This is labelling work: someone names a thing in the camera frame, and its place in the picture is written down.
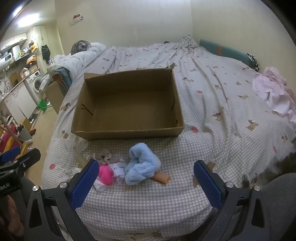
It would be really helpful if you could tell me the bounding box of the pink plush toy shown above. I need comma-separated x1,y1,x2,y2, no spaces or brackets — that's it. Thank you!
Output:
98,164,113,186

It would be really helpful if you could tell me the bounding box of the beige lace scrunchie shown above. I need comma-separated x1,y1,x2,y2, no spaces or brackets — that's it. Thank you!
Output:
86,149,117,165

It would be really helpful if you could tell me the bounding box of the white paper label tag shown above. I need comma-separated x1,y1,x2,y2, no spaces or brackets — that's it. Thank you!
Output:
93,162,126,192

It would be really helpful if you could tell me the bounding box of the beige rubber tube piece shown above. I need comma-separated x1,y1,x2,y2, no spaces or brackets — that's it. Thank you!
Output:
151,171,171,185

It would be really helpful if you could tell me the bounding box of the light blue fluffy plush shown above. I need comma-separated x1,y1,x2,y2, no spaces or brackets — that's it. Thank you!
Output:
125,143,161,186

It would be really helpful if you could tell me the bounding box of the brown cardboard box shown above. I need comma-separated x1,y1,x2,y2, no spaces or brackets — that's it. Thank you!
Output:
71,64,185,141
45,81,67,114

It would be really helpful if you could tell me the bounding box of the person left hand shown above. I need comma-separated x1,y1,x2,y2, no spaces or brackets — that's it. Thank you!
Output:
1,195,23,237

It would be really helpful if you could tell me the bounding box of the wooden chair red cushion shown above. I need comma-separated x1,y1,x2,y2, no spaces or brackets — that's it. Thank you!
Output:
1,116,33,160

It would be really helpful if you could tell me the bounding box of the white kitchen cabinet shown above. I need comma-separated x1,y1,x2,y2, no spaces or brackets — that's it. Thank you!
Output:
1,82,37,124

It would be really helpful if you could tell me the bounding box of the green dustpan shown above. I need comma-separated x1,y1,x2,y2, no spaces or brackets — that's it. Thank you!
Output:
38,99,52,113

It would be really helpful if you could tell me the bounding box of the white washing machine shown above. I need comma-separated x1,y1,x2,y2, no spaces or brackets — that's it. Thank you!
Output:
25,69,42,104

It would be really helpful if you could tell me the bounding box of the brown cardboard box beside bed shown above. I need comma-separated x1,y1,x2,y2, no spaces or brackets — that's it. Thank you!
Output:
45,81,67,114

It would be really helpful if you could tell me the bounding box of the white folded duvet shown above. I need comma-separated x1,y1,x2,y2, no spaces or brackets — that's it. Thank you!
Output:
47,42,107,80

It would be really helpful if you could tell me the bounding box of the pink crumpled cloth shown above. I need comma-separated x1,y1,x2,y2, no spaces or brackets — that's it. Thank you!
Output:
252,67,295,126

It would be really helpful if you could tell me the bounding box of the striped grey beanie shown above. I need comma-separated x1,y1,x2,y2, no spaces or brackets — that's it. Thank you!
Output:
70,40,91,55

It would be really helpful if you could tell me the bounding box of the teal orange pillow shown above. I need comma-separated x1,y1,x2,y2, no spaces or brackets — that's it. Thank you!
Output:
199,39,259,72

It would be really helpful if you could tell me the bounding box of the red wall hook ornament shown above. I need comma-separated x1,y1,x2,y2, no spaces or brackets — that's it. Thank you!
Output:
70,14,83,26

